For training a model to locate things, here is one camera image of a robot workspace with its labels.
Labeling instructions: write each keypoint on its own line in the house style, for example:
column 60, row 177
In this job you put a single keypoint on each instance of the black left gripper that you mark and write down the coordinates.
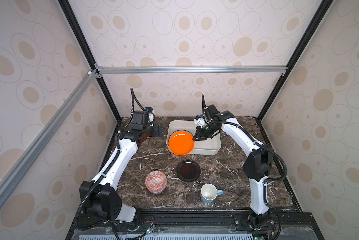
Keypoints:
column 156, row 132

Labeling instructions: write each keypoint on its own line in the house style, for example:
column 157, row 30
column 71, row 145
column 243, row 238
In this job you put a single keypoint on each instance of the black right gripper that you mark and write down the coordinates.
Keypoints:
column 199, row 134

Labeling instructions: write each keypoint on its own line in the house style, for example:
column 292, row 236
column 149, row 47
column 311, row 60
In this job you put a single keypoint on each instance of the orange plate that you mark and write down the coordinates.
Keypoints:
column 181, row 143

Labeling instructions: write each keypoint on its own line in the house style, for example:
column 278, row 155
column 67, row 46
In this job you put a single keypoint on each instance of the black plate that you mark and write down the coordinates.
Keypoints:
column 188, row 171

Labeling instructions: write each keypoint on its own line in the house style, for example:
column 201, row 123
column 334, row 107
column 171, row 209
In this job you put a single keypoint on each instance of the red patterned bowl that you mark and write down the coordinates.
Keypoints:
column 156, row 182

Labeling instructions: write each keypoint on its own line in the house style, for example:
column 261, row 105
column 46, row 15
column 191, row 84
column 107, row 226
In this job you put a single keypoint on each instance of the blue mug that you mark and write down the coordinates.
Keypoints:
column 209, row 193

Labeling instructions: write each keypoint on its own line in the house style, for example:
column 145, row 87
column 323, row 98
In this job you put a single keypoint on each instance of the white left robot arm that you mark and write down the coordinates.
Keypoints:
column 99, row 199

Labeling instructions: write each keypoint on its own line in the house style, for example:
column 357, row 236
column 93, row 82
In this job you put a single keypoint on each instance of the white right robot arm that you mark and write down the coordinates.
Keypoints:
column 262, row 165

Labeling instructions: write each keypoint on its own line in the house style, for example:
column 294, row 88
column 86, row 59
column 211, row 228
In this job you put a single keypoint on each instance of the white plastic bin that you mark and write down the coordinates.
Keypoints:
column 208, row 147

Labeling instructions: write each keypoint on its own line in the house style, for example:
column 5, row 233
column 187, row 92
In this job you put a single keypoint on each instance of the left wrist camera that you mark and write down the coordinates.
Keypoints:
column 143, row 119

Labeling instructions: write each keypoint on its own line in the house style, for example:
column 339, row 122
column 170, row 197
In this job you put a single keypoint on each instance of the silver aluminium rail back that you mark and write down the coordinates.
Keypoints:
column 194, row 70

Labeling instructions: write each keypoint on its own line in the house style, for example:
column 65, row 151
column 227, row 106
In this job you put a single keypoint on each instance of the silver aluminium rail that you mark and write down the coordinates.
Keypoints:
column 194, row 70
column 12, row 179

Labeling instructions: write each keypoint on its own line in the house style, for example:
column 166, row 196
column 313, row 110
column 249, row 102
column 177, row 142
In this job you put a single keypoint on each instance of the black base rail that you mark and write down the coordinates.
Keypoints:
column 204, row 225

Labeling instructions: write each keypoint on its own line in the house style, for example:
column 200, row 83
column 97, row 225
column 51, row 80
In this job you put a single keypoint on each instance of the black corner frame post left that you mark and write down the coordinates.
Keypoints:
column 84, row 46

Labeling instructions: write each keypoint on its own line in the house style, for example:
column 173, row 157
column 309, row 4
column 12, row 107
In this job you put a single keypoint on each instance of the black corner frame post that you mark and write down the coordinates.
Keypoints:
column 84, row 46
column 301, row 46

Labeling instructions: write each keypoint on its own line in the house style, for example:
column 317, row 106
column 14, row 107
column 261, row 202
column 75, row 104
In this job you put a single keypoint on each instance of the black corner frame post right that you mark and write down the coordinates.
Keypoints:
column 301, row 46

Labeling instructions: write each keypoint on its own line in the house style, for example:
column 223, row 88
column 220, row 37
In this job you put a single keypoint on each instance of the silver aluminium rail left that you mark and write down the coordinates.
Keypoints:
column 12, row 179

